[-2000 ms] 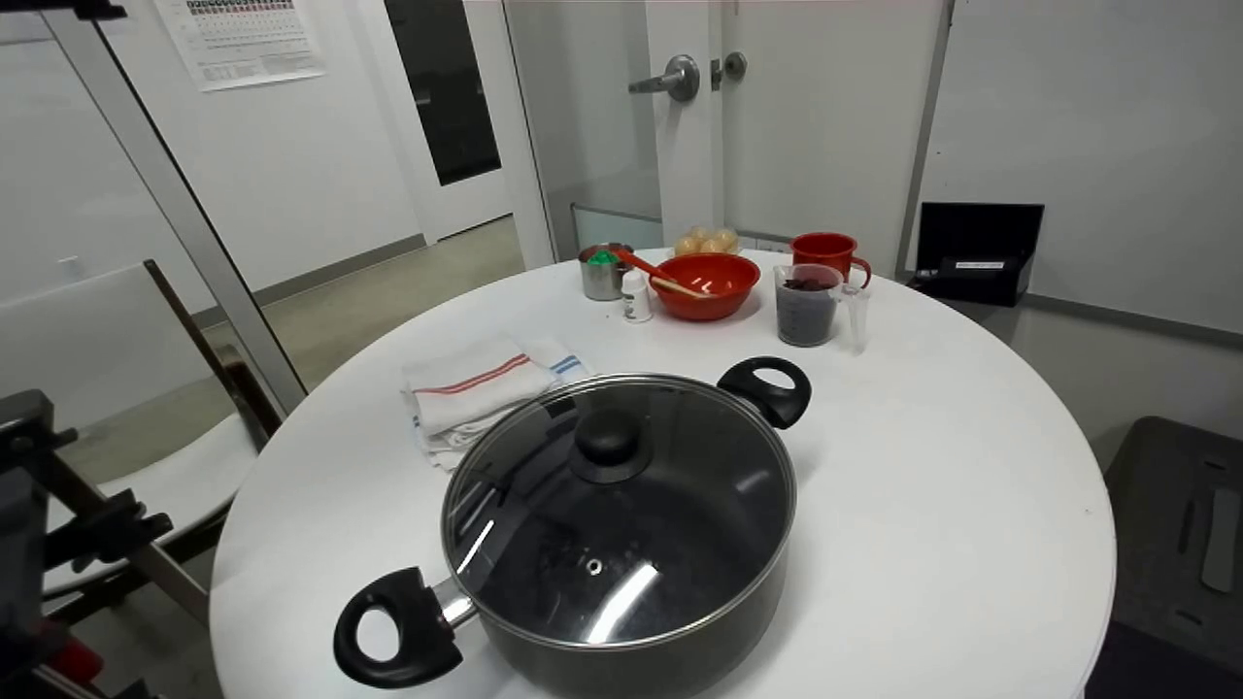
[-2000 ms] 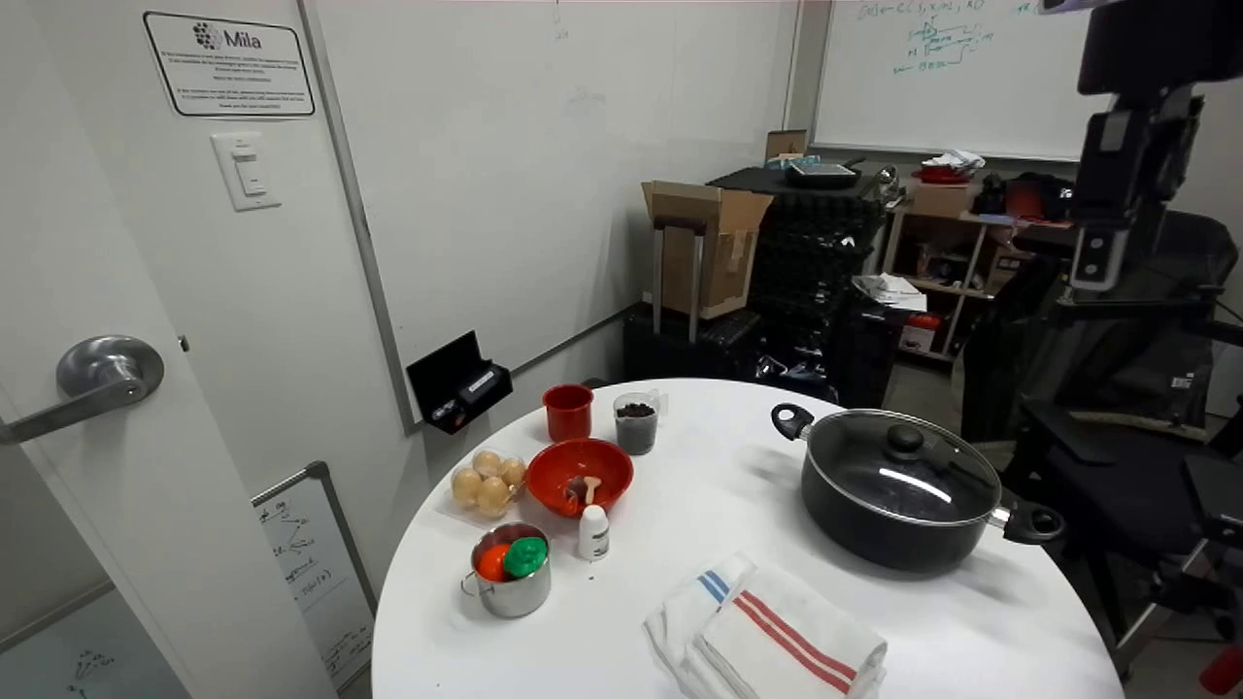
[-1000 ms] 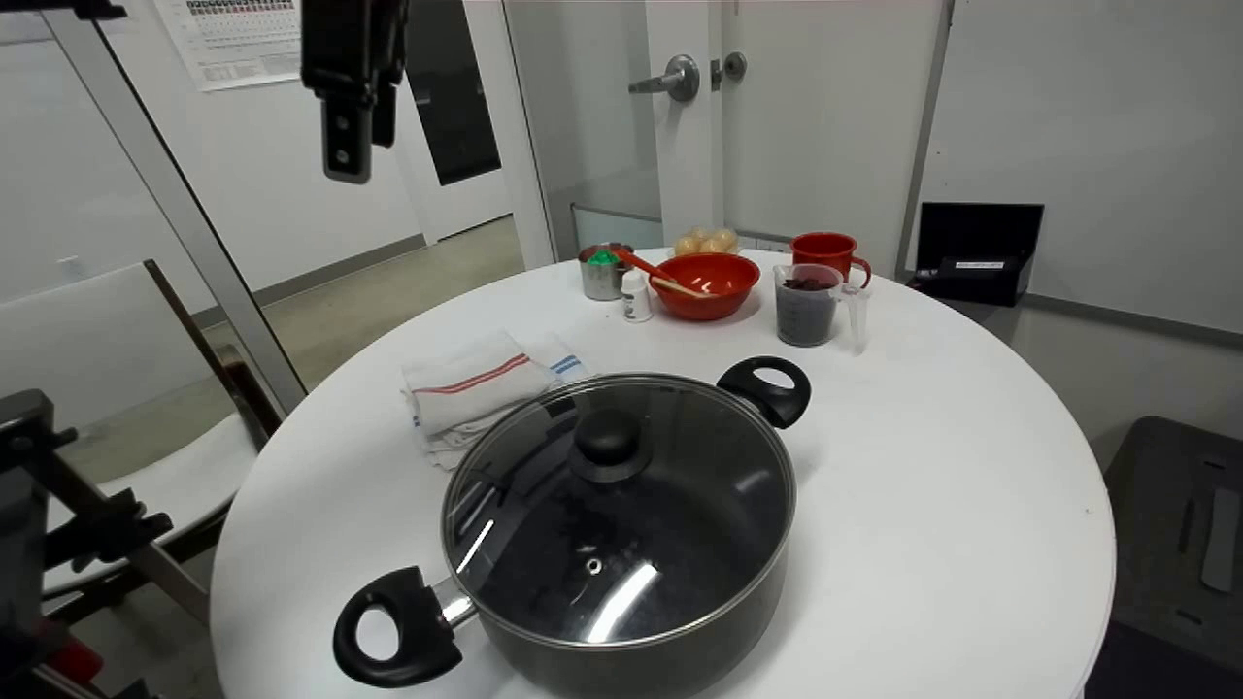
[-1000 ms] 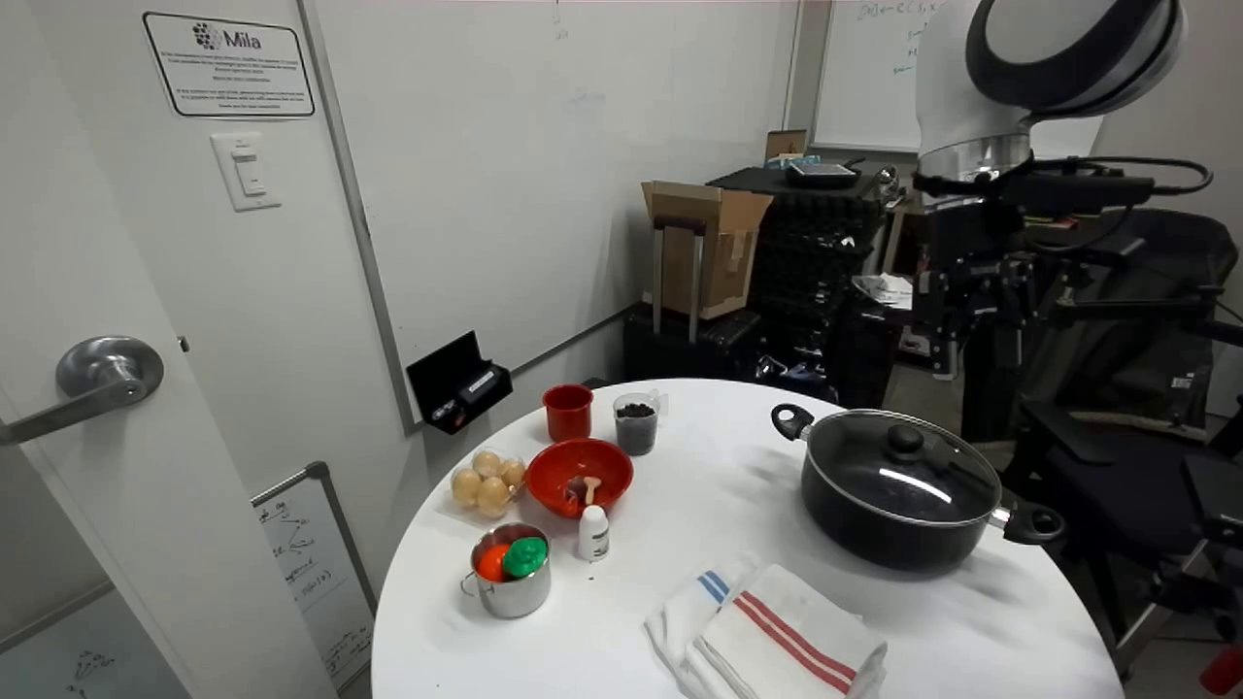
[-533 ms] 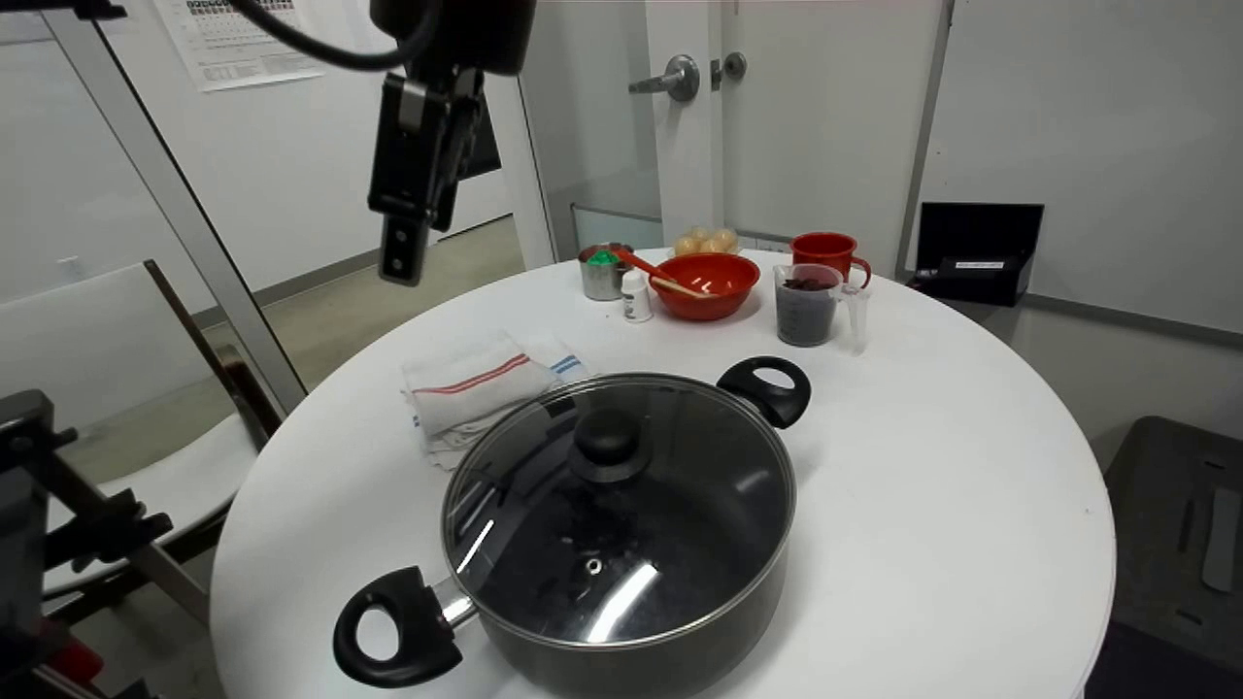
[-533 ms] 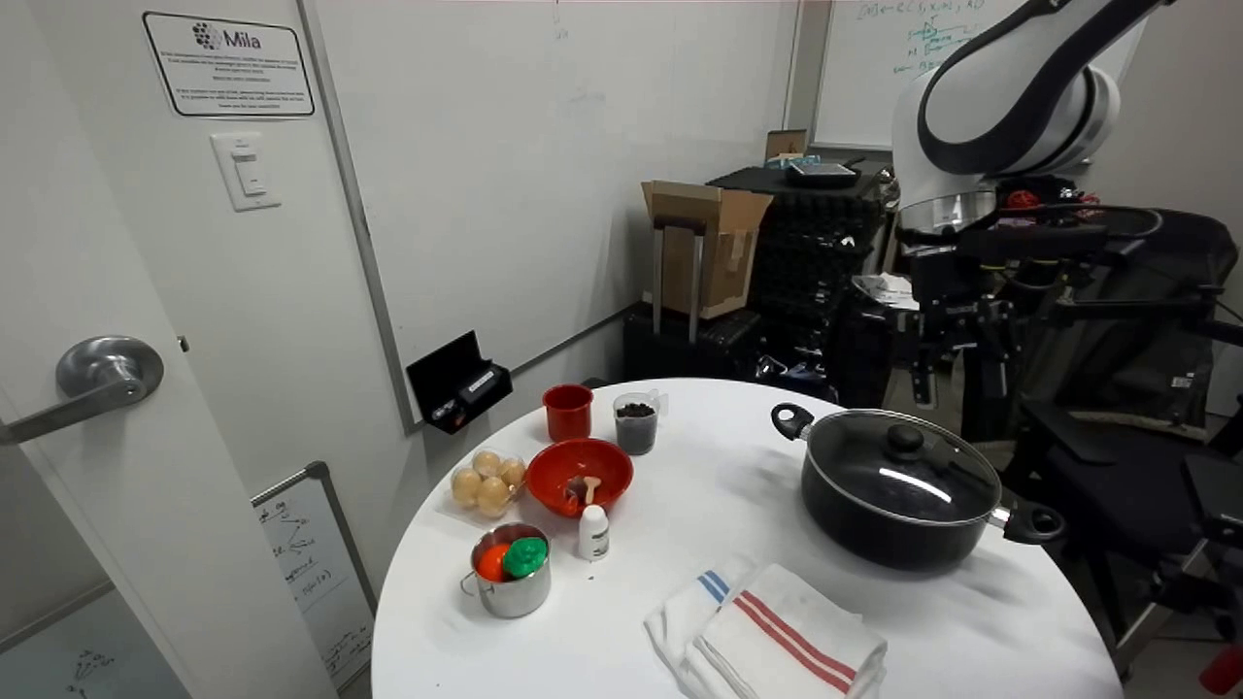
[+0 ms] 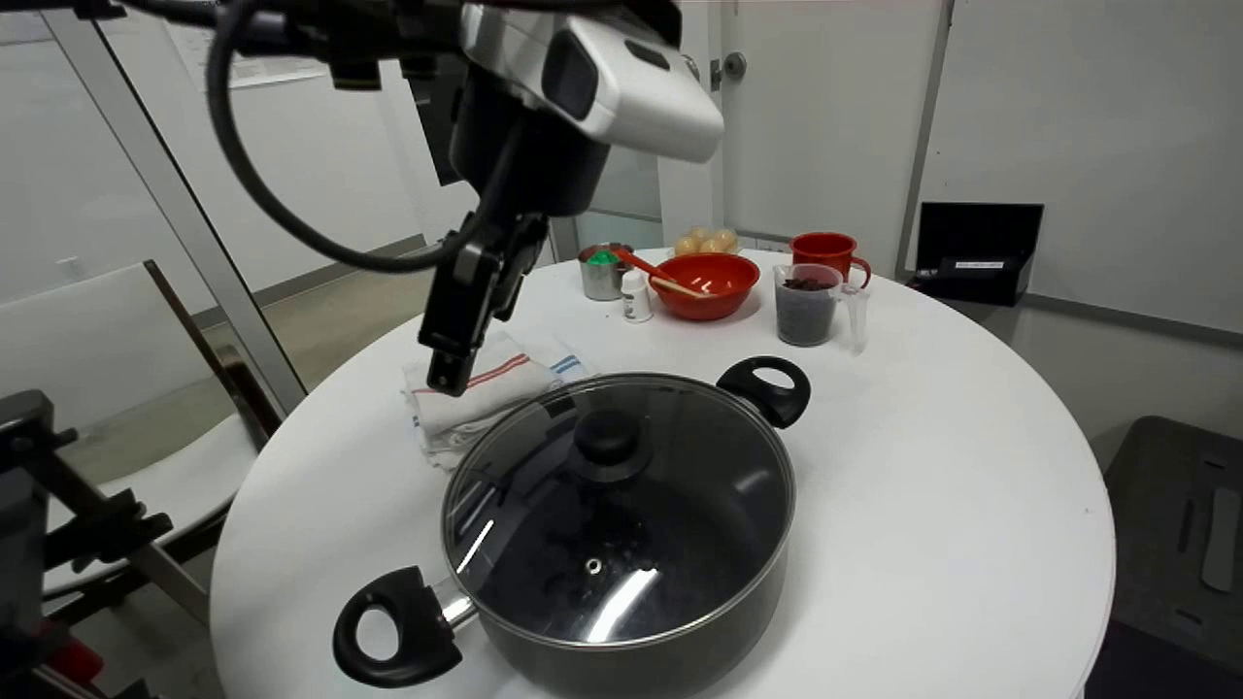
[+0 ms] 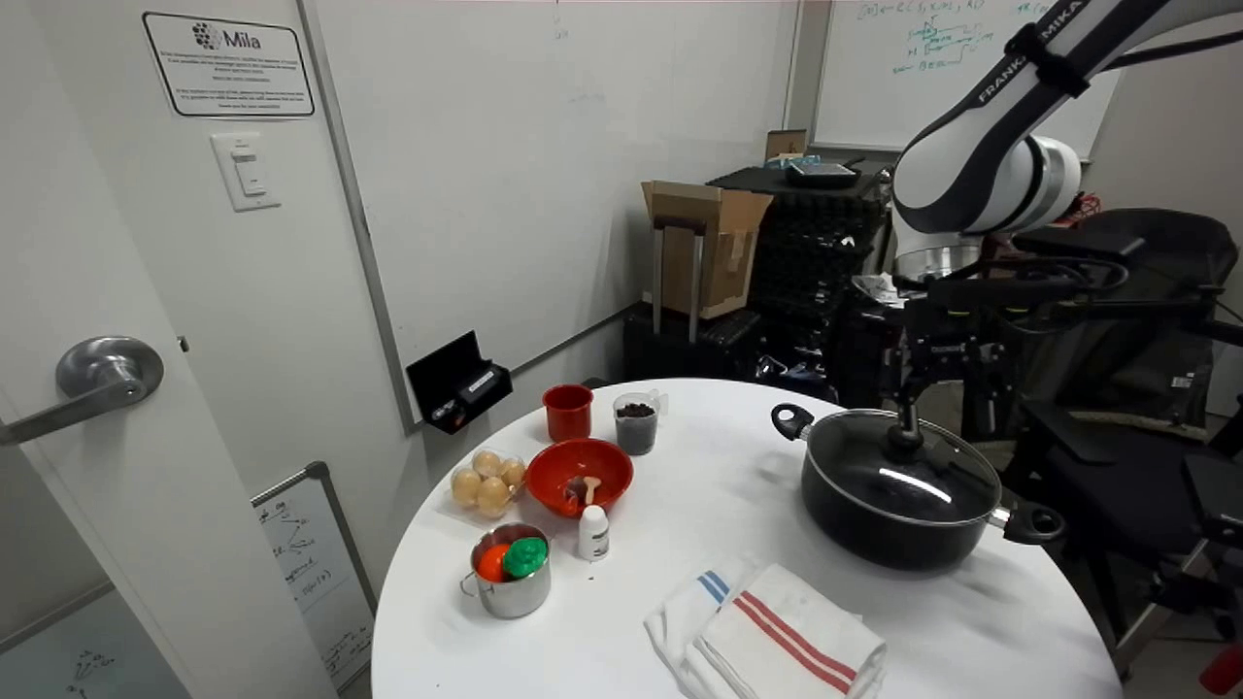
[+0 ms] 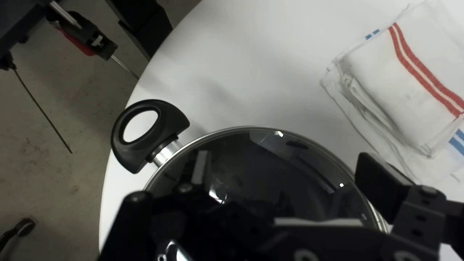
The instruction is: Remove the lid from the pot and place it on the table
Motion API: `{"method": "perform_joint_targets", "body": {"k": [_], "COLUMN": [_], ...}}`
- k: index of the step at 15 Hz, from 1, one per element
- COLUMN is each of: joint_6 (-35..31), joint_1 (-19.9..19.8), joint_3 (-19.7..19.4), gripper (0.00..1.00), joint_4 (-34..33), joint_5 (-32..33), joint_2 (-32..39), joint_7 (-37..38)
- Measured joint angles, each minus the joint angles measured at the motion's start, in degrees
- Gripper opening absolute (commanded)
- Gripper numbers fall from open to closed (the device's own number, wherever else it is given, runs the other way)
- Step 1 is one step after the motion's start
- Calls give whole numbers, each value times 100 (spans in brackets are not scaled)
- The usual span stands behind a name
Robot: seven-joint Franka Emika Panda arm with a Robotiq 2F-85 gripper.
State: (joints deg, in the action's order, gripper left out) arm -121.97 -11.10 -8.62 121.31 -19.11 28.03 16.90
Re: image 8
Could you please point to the open black case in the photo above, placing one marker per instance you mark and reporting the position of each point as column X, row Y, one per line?
column 449, row 370

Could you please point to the orange ball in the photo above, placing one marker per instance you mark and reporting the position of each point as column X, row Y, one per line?
column 490, row 559

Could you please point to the white plastic bag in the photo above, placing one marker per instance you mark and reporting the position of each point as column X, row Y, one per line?
column 889, row 291

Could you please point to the gray device on cabinet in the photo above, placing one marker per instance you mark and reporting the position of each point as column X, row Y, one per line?
column 820, row 169

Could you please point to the black cooking pot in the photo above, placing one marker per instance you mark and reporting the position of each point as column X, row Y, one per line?
column 879, row 528

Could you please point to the large wall whiteboard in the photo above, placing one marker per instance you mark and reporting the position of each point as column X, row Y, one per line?
column 879, row 80

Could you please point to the red plastic bowl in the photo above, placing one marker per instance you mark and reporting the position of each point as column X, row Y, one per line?
column 551, row 485

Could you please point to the clear measuring cup dark contents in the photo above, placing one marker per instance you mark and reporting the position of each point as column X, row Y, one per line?
column 636, row 432

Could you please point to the red plastic part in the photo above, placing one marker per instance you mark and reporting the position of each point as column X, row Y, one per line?
column 1224, row 674

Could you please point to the green ball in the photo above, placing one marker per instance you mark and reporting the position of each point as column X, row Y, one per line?
column 528, row 555

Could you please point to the small wooden spoon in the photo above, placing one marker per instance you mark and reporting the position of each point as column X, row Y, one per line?
column 587, row 490

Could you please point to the metal cup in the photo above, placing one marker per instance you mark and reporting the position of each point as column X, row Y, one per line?
column 516, row 599

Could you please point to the brown cardboard box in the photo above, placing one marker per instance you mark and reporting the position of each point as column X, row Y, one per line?
column 706, row 244

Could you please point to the red plastic cup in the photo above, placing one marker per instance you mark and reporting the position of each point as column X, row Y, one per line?
column 569, row 415

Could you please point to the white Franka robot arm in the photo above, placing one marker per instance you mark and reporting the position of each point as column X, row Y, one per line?
column 986, row 156

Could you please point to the white towel red stripes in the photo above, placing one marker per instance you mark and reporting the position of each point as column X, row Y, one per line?
column 803, row 640

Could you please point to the white Mila wall sign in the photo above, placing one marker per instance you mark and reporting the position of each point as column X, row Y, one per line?
column 234, row 71

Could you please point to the small leaning whiteboard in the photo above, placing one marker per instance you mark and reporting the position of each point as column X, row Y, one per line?
column 306, row 555

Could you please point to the glass pot lid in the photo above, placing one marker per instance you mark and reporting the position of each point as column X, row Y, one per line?
column 859, row 464

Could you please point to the black cabinet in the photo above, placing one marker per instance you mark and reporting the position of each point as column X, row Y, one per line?
column 810, row 244

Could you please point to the white light switch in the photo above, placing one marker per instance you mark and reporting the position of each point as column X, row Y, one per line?
column 245, row 173

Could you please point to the white towel blue stripes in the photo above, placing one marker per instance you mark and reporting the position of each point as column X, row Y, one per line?
column 682, row 615

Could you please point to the black metal stand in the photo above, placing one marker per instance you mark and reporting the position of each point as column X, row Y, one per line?
column 1130, row 389

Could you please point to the small white bottle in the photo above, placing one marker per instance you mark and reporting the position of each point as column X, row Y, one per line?
column 591, row 533

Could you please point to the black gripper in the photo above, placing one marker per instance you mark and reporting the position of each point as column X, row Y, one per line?
column 959, row 334

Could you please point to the yellow round potato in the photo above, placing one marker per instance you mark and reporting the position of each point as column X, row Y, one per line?
column 469, row 485
column 486, row 464
column 497, row 498
column 511, row 475

